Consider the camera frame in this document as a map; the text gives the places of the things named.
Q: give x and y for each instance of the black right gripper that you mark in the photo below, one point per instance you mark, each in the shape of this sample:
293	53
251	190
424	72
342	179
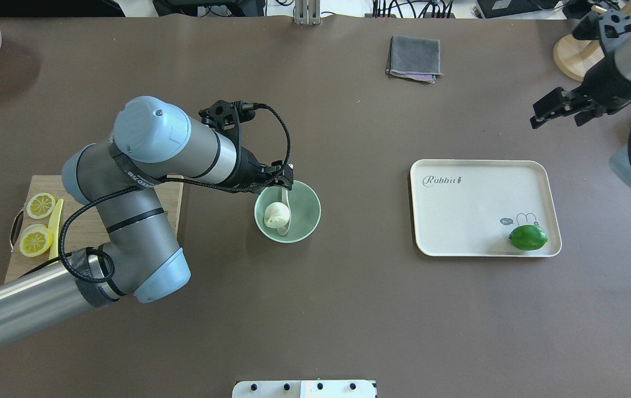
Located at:
601	84

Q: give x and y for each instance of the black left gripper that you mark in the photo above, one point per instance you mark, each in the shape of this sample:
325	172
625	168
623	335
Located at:
248	167

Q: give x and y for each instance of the white steamed bun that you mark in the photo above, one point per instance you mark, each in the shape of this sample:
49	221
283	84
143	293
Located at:
276	215

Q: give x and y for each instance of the white ceramic spoon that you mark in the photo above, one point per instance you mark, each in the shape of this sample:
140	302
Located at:
285	199

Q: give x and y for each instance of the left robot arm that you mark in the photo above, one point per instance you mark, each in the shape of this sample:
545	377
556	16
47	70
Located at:
120	241

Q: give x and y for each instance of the mint green bowl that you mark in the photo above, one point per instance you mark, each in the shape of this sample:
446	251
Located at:
305	212

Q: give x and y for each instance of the wooden mug tree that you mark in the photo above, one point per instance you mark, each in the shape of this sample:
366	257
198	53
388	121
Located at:
575	57

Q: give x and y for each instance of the green lime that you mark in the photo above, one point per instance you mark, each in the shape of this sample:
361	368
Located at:
528	237

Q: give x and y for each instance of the cream rabbit tray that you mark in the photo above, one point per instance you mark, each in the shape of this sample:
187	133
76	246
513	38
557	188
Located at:
469	207

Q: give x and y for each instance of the grey folded cloth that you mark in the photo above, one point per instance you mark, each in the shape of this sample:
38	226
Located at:
414	58

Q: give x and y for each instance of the wooden cutting board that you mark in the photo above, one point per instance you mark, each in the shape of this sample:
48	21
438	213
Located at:
22	221

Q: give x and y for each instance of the yellow plastic knife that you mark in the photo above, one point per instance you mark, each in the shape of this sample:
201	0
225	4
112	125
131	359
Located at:
54	228

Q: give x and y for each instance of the upper lemon slice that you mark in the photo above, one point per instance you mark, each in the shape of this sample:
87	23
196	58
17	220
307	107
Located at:
41	205

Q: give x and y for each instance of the lemon slice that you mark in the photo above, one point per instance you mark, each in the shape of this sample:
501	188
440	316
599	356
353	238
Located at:
41	205
35	240

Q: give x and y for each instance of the lower lemon slice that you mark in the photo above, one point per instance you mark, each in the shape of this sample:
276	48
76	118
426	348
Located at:
35	240

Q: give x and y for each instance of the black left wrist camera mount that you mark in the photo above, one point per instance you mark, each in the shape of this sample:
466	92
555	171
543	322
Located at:
227	117

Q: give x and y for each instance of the aluminium frame post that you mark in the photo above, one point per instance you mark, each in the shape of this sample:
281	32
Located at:
307	12

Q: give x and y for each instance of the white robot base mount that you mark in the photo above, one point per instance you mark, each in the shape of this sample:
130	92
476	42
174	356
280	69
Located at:
306	388

